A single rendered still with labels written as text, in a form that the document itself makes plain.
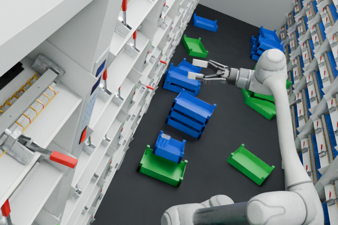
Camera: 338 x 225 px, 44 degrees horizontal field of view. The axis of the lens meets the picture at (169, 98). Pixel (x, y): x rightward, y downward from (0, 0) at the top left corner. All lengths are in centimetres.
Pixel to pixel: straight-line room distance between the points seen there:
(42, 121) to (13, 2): 27
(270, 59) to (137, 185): 139
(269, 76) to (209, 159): 155
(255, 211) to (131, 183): 131
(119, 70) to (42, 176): 46
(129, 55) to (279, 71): 68
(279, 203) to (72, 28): 108
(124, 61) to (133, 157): 171
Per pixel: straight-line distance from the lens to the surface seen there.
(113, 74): 116
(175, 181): 278
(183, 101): 331
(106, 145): 149
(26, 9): 42
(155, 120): 327
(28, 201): 79
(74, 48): 70
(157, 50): 219
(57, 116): 68
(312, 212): 167
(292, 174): 173
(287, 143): 174
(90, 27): 67
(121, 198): 262
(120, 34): 95
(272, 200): 155
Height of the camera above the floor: 193
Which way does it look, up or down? 33 degrees down
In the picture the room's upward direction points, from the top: 22 degrees clockwise
